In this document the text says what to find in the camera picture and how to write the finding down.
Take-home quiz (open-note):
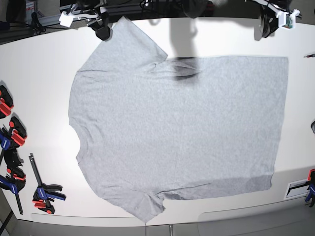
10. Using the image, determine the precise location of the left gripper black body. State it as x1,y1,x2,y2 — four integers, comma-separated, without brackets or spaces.
259,6,279,38

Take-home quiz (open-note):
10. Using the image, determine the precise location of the dark round object right edge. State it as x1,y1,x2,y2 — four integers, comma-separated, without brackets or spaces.
311,121,315,134

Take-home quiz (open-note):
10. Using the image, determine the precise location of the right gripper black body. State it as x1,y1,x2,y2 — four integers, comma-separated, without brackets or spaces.
88,12,111,41

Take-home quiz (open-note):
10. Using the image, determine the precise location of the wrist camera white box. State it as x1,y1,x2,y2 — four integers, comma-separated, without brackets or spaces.
59,11,73,28
277,9,301,30

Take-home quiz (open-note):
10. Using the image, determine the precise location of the aluminium frame rail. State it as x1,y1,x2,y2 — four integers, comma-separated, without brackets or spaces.
31,12,99,26

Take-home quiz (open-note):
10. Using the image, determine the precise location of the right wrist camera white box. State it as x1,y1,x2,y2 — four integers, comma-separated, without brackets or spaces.
59,11,73,28

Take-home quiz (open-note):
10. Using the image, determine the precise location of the red black clamp upper left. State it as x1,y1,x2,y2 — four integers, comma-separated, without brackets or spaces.
0,85,14,119

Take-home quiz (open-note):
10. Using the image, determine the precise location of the blue clamp lower left edge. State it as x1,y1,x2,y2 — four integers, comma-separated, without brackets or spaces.
0,148,26,215

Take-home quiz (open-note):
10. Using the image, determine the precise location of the grey T-shirt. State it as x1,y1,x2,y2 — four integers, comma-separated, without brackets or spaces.
68,17,288,222

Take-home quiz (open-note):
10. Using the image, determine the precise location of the blue clamp right edge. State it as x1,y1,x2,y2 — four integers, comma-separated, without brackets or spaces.
305,169,315,207

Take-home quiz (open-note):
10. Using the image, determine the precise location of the blue bar clamp on table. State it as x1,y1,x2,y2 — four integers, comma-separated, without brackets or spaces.
29,153,66,215

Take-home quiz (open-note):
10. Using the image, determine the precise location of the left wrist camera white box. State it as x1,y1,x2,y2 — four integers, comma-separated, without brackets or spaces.
277,9,301,30

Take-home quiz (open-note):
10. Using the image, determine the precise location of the blue red clamp left edge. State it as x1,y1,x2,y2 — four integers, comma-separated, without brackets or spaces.
0,116,27,174

